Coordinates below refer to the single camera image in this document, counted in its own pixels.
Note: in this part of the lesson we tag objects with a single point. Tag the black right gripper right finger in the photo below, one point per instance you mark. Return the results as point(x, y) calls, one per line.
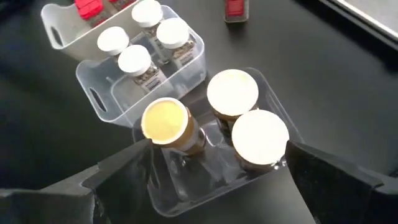
point(335, 193)

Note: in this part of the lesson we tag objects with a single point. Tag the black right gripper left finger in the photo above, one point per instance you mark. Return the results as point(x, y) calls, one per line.
point(124, 186)

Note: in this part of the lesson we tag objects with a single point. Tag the clear plastic bin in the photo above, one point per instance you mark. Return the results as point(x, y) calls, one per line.
point(130, 109)

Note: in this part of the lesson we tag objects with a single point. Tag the smoky grey transparent bin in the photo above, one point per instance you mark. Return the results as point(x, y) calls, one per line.
point(192, 186)

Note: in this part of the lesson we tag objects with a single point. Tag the red-lidded spice tin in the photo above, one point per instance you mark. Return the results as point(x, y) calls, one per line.
point(124, 3)
point(235, 9)
point(88, 7)

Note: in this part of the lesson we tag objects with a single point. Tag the white-lidded spice jar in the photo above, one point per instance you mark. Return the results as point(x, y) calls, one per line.
point(134, 60)
point(112, 40)
point(146, 12)
point(172, 32)

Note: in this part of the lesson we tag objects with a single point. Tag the white opaque plastic bin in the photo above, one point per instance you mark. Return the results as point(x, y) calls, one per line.
point(71, 43)

